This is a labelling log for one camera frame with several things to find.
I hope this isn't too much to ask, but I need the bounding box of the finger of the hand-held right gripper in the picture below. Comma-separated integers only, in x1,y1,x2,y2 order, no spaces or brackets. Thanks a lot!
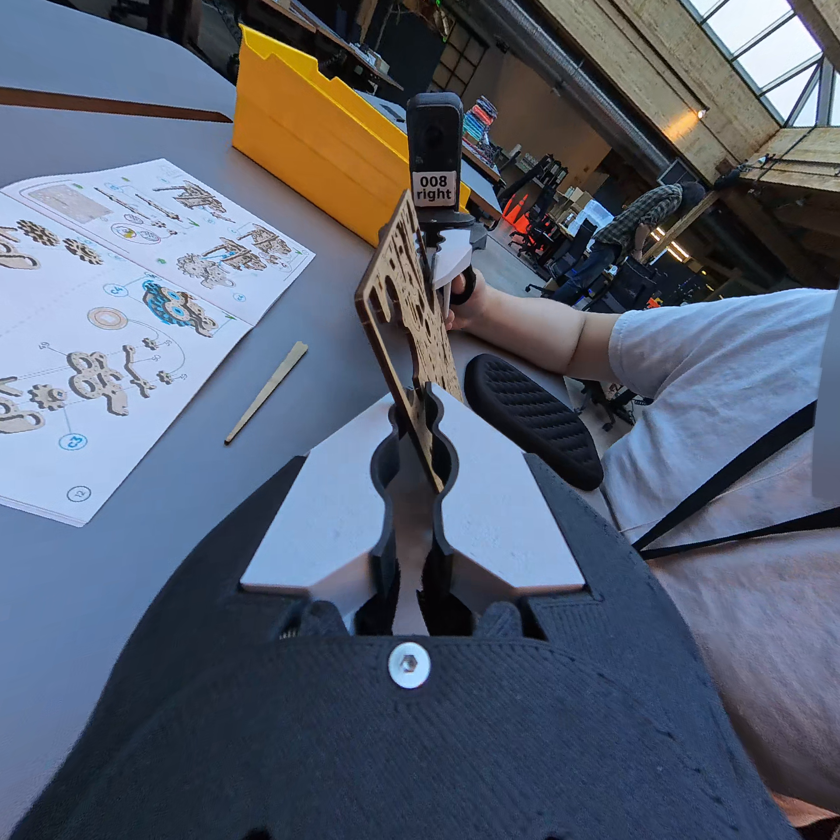
430,230,473,291

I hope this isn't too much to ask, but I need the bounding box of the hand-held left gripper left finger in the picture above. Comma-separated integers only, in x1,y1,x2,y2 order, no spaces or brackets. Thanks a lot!
239,395,400,622

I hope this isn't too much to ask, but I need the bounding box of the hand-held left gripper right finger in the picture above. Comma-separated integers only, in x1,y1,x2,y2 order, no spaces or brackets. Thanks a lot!
425,382,587,616

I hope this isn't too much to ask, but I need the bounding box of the wooden puzzle part sheet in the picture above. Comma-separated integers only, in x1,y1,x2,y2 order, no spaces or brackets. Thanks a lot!
354,190,464,494

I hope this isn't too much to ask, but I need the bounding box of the person's right forearm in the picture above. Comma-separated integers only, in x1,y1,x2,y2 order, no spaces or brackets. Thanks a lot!
489,289,623,383

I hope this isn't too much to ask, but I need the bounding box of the grey desk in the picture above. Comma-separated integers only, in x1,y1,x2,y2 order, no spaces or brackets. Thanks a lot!
0,0,238,124
0,104,621,840

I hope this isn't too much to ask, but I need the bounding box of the person's right hand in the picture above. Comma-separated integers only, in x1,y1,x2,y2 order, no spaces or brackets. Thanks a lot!
448,270,508,336

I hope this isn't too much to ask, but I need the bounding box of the stack of colourful fabric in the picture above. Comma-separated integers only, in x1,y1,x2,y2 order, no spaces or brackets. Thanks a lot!
462,96,498,143

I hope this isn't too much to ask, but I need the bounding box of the background work table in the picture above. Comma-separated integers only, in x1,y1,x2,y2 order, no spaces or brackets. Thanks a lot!
459,141,508,212

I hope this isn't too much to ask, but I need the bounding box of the group of black office chairs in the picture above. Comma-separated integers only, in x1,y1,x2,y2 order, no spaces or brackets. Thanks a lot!
508,197,597,265

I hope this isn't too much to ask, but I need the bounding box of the black chair armrest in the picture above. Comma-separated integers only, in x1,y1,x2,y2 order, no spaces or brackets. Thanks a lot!
463,353,605,492

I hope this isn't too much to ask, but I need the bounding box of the yellow plastic bin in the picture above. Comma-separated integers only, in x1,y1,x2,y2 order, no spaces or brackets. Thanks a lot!
231,25,472,248

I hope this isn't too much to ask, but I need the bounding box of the thin wooden stick tool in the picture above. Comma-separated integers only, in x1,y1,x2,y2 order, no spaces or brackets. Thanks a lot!
224,340,309,446

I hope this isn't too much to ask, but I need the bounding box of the puzzle instruction booklet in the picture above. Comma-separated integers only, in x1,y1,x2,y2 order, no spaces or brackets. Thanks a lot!
0,157,316,529

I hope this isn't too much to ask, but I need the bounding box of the skylight window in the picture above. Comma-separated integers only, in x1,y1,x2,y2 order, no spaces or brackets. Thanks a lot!
681,0,840,130

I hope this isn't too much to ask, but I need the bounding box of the metal ventilation duct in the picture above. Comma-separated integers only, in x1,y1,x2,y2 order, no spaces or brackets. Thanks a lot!
505,0,680,175

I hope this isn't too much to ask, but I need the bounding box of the black strap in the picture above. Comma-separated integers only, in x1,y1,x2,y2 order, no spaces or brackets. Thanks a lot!
632,399,840,563

